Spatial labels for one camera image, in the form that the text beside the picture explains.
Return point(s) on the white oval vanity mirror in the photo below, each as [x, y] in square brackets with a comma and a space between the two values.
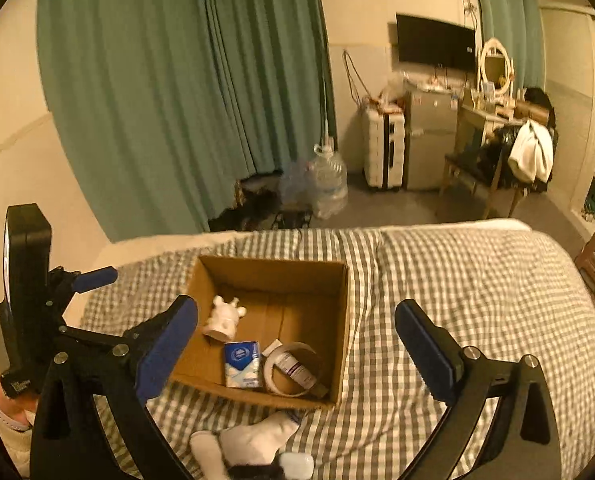
[496, 67]

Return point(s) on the clear plastic bag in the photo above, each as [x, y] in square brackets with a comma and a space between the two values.
[392, 90]

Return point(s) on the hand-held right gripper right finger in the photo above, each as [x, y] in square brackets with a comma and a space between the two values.
[426, 352]

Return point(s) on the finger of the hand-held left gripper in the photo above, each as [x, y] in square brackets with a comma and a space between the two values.
[97, 278]
[90, 336]

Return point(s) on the white plush toy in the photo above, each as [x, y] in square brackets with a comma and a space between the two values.
[257, 437]

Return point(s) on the blue white tissue pack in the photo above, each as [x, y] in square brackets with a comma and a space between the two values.
[242, 366]

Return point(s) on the person's left forearm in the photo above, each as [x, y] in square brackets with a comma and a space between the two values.
[7, 445]

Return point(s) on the dark patterned bag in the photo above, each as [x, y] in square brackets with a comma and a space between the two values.
[252, 205]

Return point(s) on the large clear water jug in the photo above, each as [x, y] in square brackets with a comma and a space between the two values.
[330, 185]

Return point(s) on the white suitcase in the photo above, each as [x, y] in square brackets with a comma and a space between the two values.
[377, 150]

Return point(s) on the wide green curtain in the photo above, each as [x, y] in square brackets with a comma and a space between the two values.
[152, 85]

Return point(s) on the black wall television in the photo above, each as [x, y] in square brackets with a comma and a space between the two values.
[432, 42]

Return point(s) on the wooden dressing desk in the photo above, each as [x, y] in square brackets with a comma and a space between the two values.
[472, 115]

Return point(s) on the beige tape roll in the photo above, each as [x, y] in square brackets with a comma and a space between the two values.
[269, 377]

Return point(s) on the small silver fridge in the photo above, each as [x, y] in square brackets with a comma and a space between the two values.
[427, 160]

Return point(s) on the small white case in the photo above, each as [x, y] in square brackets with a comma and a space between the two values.
[297, 465]

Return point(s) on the black fuzzy cloth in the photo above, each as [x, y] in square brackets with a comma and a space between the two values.
[257, 474]

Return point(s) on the white garment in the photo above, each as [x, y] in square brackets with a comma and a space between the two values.
[527, 155]

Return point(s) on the brown cardboard box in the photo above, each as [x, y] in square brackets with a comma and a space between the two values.
[287, 310]

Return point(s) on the white purple tube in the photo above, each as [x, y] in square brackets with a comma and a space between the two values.
[293, 368]

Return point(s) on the narrow green curtain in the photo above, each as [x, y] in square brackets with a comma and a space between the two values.
[497, 10]

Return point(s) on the grey checked blanket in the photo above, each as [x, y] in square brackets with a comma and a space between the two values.
[477, 280]

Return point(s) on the rolled white sock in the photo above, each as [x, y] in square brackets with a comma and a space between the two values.
[207, 452]

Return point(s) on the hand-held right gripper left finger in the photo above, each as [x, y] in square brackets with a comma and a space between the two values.
[166, 347]

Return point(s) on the wooden chair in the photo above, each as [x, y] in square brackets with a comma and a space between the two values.
[465, 165]

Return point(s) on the black plastic bag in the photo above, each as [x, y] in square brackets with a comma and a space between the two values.
[497, 145]

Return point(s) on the white ceramic figurine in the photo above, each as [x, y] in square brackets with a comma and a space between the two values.
[222, 322]

